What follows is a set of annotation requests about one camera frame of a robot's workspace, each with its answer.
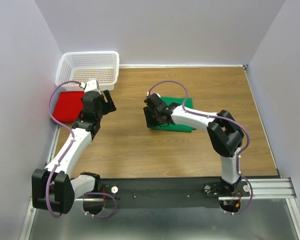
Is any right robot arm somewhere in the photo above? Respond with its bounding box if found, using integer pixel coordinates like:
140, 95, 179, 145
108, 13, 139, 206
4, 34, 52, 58
143, 93, 244, 196

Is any white plastic perforated basket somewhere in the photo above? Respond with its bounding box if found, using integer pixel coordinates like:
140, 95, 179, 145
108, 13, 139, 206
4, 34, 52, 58
55, 51, 120, 91

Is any green t shirt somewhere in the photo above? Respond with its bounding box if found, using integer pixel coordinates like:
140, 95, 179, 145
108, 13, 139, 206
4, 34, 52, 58
150, 96, 196, 133

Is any aluminium frame rail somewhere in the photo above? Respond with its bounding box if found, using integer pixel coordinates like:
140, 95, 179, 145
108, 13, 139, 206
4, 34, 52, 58
20, 120, 300, 240

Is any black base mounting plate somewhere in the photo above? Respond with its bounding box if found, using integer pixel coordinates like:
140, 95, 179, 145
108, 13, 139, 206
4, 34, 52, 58
100, 177, 250, 209

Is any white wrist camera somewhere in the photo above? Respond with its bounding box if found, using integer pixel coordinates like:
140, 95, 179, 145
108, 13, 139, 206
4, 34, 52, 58
79, 79, 101, 94
146, 90, 162, 100

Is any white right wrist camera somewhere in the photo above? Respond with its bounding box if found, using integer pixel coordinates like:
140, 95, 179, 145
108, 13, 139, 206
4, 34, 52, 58
146, 90, 162, 100

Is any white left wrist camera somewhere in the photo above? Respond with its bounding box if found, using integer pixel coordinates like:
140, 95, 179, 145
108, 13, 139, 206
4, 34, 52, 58
79, 79, 101, 94

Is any folded red t shirt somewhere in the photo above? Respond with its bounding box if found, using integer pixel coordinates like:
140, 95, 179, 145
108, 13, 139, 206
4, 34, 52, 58
52, 91, 84, 124

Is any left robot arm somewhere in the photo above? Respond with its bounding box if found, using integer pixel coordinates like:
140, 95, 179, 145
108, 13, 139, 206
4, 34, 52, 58
31, 90, 116, 218

